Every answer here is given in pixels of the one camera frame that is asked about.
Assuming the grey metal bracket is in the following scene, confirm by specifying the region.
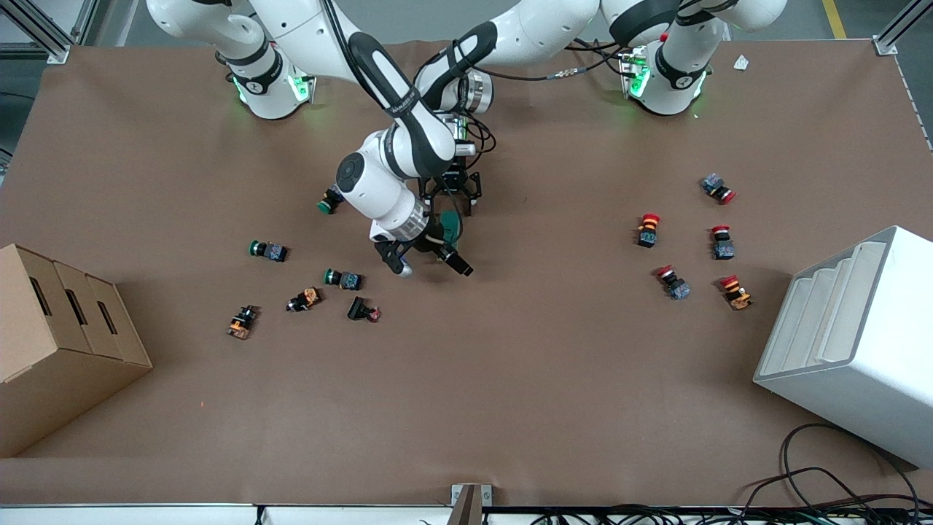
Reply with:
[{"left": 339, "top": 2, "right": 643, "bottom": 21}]
[{"left": 450, "top": 483, "right": 493, "bottom": 525}]

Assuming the black looped cable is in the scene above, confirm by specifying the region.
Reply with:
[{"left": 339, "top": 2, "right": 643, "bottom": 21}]
[{"left": 781, "top": 423, "right": 921, "bottom": 504}]

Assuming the white table edge strip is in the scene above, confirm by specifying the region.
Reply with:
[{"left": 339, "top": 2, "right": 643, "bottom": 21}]
[{"left": 0, "top": 503, "right": 453, "bottom": 525}]

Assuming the brown cardboard box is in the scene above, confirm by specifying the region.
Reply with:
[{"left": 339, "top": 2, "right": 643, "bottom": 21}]
[{"left": 0, "top": 244, "right": 154, "bottom": 459}]

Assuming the black switch with red end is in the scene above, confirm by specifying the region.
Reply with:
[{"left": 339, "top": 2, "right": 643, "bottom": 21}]
[{"left": 347, "top": 295, "right": 382, "bottom": 323}]

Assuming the black cable bundle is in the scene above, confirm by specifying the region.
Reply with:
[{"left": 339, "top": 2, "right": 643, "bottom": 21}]
[{"left": 532, "top": 478, "right": 933, "bottom": 525}]

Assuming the aluminium frame profile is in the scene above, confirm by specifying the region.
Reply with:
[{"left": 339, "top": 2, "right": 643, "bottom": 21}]
[
  {"left": 873, "top": 0, "right": 933, "bottom": 56},
  {"left": 0, "top": 0, "right": 99, "bottom": 65}
]

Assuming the black left base cable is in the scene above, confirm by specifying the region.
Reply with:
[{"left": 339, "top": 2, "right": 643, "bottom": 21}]
[{"left": 561, "top": 36, "right": 635, "bottom": 77}]

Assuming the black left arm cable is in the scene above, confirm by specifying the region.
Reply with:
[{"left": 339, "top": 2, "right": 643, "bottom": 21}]
[{"left": 452, "top": 40, "right": 631, "bottom": 158}]

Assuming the white slotted box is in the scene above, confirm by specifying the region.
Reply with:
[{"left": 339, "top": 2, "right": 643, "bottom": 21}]
[{"left": 753, "top": 225, "right": 933, "bottom": 470}]

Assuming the brown table cover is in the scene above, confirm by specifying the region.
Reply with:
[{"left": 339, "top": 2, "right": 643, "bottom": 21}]
[{"left": 0, "top": 36, "right": 933, "bottom": 508}]

